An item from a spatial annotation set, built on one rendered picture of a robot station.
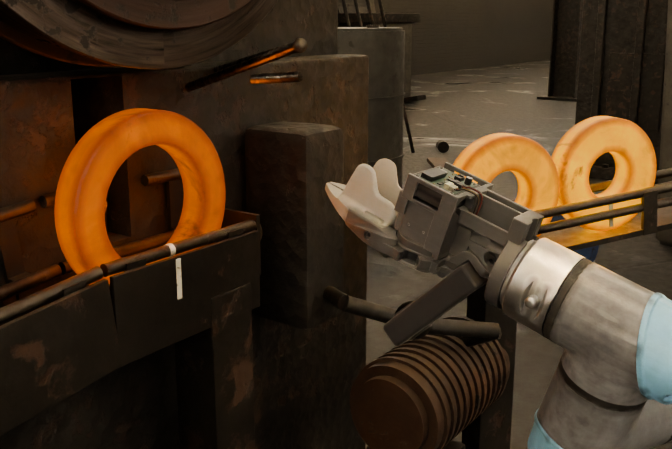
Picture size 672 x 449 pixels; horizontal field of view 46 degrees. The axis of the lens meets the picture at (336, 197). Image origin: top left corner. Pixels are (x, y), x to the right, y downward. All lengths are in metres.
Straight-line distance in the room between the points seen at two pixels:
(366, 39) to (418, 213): 2.73
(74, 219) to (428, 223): 0.31
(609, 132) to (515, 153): 0.14
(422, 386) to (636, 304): 0.34
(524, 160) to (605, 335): 0.42
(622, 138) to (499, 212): 0.43
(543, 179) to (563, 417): 0.42
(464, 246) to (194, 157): 0.28
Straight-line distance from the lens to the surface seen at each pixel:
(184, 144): 0.77
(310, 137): 0.88
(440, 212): 0.68
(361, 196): 0.74
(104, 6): 0.67
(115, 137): 0.72
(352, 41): 3.39
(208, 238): 0.79
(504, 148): 1.00
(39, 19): 0.65
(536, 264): 0.66
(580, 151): 1.07
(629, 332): 0.65
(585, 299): 0.65
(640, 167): 1.13
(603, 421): 0.69
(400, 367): 0.93
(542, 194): 1.04
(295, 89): 1.02
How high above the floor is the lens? 0.92
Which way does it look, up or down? 13 degrees down
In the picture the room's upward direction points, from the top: straight up
